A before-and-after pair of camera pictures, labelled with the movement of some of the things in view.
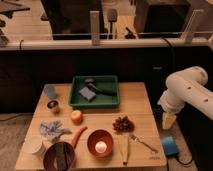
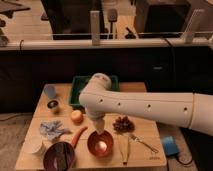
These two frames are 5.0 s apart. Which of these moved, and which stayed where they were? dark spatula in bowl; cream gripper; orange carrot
Moved: cream gripper
Stayed: dark spatula in bowl; orange carrot
